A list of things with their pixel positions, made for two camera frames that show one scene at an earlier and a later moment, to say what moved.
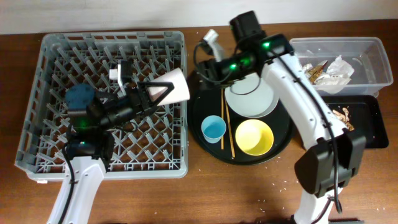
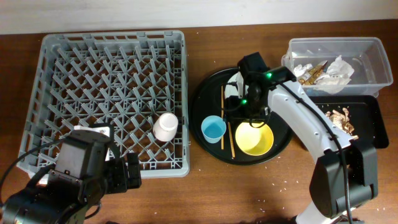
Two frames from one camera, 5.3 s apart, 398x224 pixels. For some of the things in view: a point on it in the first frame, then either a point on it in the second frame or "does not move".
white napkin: (336, 78) does not move
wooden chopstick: (222, 114) does not move
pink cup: (180, 92) → (165, 127)
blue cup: (212, 128) does not move
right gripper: (208, 66) → (232, 109)
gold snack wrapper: (315, 72) does not move
